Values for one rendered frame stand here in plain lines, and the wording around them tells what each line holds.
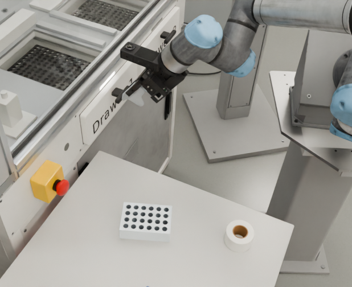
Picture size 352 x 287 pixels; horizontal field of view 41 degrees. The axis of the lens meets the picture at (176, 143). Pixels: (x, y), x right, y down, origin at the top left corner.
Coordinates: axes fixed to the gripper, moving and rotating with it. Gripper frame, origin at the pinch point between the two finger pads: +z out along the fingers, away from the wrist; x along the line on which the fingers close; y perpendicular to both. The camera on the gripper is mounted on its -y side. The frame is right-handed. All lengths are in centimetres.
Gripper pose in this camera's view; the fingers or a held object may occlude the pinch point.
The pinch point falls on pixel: (126, 91)
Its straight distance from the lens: 132.5
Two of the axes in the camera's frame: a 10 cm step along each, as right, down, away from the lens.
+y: 7.2, 6.6, 2.2
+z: -5.6, 3.7, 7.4
